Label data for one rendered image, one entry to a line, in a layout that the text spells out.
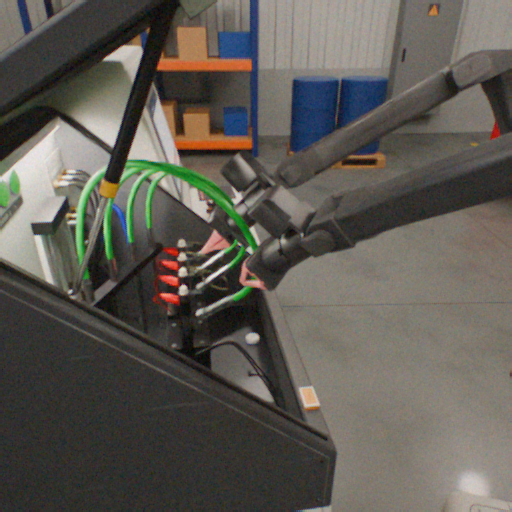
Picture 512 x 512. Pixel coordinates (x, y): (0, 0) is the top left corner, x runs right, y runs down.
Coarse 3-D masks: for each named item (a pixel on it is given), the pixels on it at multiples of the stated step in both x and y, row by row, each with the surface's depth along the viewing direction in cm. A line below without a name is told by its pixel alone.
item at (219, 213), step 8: (240, 200) 85; (216, 208) 86; (240, 208) 84; (248, 208) 84; (216, 216) 84; (224, 216) 86; (248, 216) 84; (224, 224) 85; (232, 224) 85; (248, 224) 85; (232, 232) 85; (240, 232) 86; (240, 240) 86
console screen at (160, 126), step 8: (152, 88) 152; (152, 96) 143; (152, 104) 135; (152, 112) 129; (160, 112) 156; (152, 120) 124; (160, 120) 147; (160, 128) 139; (168, 128) 169; (160, 136) 131; (168, 136) 157; (160, 144) 127; (168, 144) 147; (168, 152) 140; (176, 152) 174; (168, 160) 133; (176, 160) 161; (176, 184) 136
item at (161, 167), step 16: (128, 160) 74; (144, 160) 74; (96, 176) 77; (176, 176) 73; (192, 176) 74; (208, 192) 73; (80, 208) 81; (224, 208) 74; (80, 224) 83; (240, 224) 75; (80, 240) 85; (80, 256) 87
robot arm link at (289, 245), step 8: (288, 232) 68; (296, 232) 66; (280, 240) 69; (288, 240) 67; (296, 240) 66; (288, 248) 68; (296, 248) 67; (288, 256) 69; (296, 256) 68; (304, 256) 68
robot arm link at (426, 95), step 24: (456, 72) 78; (480, 72) 78; (408, 96) 81; (432, 96) 81; (360, 120) 81; (384, 120) 81; (408, 120) 82; (336, 144) 82; (360, 144) 82; (312, 168) 81
